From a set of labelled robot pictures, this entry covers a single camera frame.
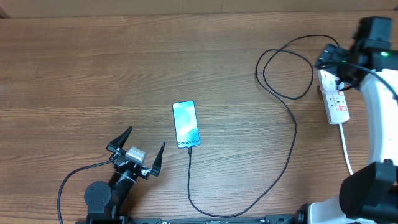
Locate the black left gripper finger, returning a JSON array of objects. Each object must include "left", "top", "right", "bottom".
[
  {"left": 150, "top": 142, "right": 165, "bottom": 177},
  {"left": 106, "top": 126, "right": 132, "bottom": 151}
]

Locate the black charger cable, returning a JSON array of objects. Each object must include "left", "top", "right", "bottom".
[{"left": 187, "top": 34, "right": 345, "bottom": 218}]

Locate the blue Galaxy smartphone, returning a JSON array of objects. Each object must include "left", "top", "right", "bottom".
[{"left": 172, "top": 101, "right": 201, "bottom": 149}]

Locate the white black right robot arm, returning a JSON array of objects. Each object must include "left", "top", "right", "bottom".
[{"left": 285, "top": 16, "right": 397, "bottom": 223}]

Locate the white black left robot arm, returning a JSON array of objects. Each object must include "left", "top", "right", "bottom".
[{"left": 57, "top": 126, "right": 165, "bottom": 223}]

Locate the white charger plug adapter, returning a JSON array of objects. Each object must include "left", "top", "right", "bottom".
[{"left": 320, "top": 75, "right": 345, "bottom": 95}]

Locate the white power strip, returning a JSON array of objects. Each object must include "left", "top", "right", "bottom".
[{"left": 317, "top": 68, "right": 351, "bottom": 126}]

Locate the white power strip cord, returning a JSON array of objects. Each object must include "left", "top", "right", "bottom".
[{"left": 338, "top": 122, "right": 354, "bottom": 177}]

